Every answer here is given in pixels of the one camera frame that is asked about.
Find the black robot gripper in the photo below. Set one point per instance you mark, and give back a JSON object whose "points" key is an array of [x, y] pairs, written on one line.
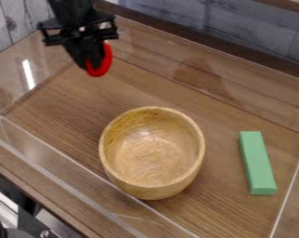
{"points": [[78, 20]]}

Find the red plush strawberry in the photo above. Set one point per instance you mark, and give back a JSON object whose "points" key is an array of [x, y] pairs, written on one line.
{"points": [[105, 63]]}

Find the wooden bowl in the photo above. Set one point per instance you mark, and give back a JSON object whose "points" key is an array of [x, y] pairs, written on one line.
{"points": [[150, 150]]}

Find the green rectangular block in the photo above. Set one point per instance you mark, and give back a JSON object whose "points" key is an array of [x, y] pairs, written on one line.
{"points": [[257, 164]]}

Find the clear acrylic enclosure walls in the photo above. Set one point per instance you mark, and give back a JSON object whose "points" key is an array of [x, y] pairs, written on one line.
{"points": [[54, 110]]}

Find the black metal table bracket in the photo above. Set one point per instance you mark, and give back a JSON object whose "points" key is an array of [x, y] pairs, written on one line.
{"points": [[32, 226]]}

